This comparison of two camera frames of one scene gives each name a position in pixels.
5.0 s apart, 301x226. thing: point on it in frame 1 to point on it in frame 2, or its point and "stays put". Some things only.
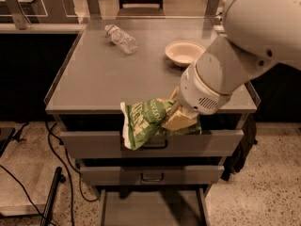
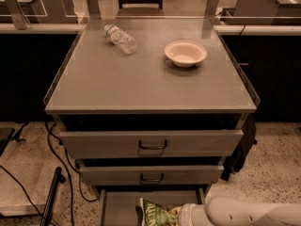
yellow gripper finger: x=180 y=120 to x=176 y=211
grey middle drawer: x=150 y=174 stays put
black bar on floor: x=58 y=178 stays put
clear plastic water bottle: x=117 y=37 stays put
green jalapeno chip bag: x=142 y=121 to x=155 y=215
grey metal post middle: x=92 y=1 stays put
